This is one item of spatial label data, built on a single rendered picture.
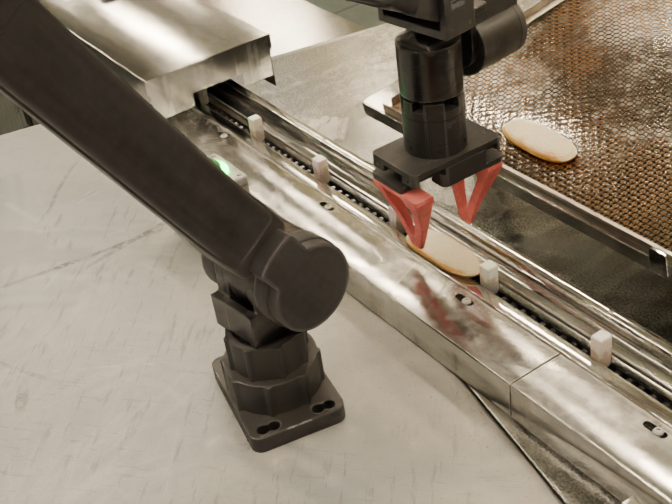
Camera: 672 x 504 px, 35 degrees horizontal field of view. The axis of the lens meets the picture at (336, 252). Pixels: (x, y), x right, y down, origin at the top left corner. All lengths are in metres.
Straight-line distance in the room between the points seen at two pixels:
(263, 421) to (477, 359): 0.19
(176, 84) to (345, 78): 0.25
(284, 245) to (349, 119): 0.57
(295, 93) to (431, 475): 0.72
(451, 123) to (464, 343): 0.19
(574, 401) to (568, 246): 0.27
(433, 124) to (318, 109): 0.48
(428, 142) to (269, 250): 0.21
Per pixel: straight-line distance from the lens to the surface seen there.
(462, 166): 0.97
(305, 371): 0.91
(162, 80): 1.34
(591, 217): 1.02
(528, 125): 1.14
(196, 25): 1.46
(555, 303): 0.98
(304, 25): 1.67
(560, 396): 0.88
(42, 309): 1.15
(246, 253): 0.82
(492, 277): 1.00
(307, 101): 1.43
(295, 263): 0.83
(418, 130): 0.95
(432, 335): 0.95
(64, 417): 1.01
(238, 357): 0.90
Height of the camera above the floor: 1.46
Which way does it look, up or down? 35 degrees down
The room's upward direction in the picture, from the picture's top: 8 degrees counter-clockwise
